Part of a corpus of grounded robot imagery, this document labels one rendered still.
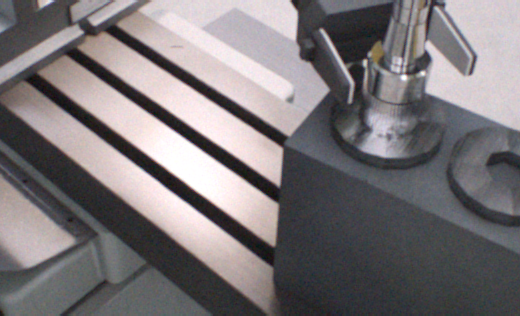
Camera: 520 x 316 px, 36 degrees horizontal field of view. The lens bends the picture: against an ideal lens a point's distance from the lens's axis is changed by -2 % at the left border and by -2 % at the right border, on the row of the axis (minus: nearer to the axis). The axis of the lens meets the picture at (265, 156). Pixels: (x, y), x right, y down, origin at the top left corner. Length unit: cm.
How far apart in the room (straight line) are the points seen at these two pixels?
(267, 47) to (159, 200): 55
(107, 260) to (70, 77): 22
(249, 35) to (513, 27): 156
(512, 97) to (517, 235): 191
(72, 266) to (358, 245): 40
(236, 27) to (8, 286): 64
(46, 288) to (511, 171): 53
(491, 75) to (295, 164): 195
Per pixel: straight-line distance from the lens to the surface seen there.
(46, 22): 98
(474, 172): 60
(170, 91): 94
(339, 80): 59
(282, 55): 130
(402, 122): 60
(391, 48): 57
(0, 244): 88
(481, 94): 247
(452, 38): 65
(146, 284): 106
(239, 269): 77
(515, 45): 269
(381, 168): 60
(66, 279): 95
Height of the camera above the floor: 156
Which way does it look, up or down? 46 degrees down
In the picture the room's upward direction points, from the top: 3 degrees clockwise
